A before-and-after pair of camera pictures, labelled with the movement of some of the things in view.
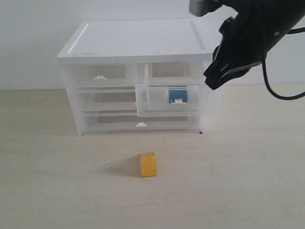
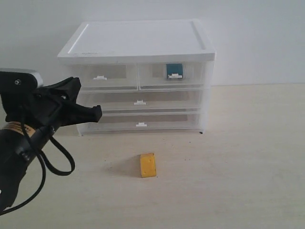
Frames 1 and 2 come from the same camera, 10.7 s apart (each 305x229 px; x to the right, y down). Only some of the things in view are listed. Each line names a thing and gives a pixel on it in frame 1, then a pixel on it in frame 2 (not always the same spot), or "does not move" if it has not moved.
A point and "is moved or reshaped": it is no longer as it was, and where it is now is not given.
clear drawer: [100, 76] does not move
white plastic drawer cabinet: [136, 78] does not move
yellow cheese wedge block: [148, 165] does not move
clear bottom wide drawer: [93, 124] does not move
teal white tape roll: [178, 97] → [174, 70]
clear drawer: [173, 89] is moved or reshaped
